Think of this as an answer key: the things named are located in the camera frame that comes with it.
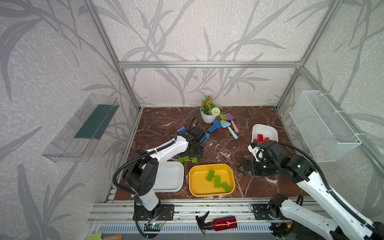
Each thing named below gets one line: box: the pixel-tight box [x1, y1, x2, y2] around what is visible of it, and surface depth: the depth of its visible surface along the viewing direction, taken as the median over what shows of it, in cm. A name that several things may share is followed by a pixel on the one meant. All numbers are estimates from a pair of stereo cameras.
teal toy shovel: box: [220, 120, 239, 140], surface depth 109 cm
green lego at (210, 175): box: [206, 169, 215, 182], surface depth 86 cm
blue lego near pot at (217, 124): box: [213, 120, 222, 129], surface depth 110 cm
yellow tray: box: [188, 163, 236, 198], surface depth 84 cm
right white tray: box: [251, 124, 279, 143], surface depth 104 cm
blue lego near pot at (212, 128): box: [208, 124, 218, 133], surface depth 107 cm
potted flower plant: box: [200, 94, 228, 124], surface depth 103 cm
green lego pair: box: [214, 175, 231, 193], surface depth 83 cm
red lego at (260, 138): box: [257, 134, 265, 143], surface depth 104 cm
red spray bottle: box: [195, 210, 238, 237], surface depth 69 cm
